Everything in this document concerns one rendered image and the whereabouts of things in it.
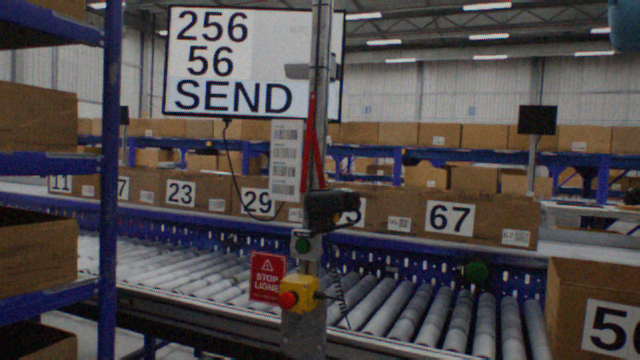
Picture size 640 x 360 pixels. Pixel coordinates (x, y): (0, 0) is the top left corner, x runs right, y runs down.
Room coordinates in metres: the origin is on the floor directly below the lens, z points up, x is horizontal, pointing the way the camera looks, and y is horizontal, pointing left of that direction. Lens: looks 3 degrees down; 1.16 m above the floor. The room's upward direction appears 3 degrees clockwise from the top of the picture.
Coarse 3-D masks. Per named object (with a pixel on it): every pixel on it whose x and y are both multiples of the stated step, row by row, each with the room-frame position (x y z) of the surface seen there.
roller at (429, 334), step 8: (440, 288) 1.38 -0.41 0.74; (448, 288) 1.36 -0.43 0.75; (440, 296) 1.27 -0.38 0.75; (448, 296) 1.29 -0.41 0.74; (432, 304) 1.22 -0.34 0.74; (440, 304) 1.20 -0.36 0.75; (448, 304) 1.24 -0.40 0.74; (432, 312) 1.13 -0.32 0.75; (440, 312) 1.14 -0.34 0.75; (432, 320) 1.07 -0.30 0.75; (440, 320) 1.09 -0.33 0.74; (424, 328) 1.02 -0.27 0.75; (432, 328) 1.02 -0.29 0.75; (440, 328) 1.06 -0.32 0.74; (424, 336) 0.97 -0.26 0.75; (432, 336) 0.98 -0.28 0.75; (416, 344) 0.94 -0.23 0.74; (424, 344) 0.93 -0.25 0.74; (432, 344) 0.94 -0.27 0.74
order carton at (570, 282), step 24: (552, 264) 1.04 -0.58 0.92; (576, 264) 1.11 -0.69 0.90; (600, 264) 1.09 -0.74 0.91; (624, 264) 1.07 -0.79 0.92; (552, 288) 0.98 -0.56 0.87; (576, 288) 0.87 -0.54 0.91; (600, 288) 0.85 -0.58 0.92; (624, 288) 1.07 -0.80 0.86; (552, 312) 0.95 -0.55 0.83; (576, 312) 0.86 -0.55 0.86; (552, 336) 0.92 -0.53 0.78; (576, 336) 0.86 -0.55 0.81
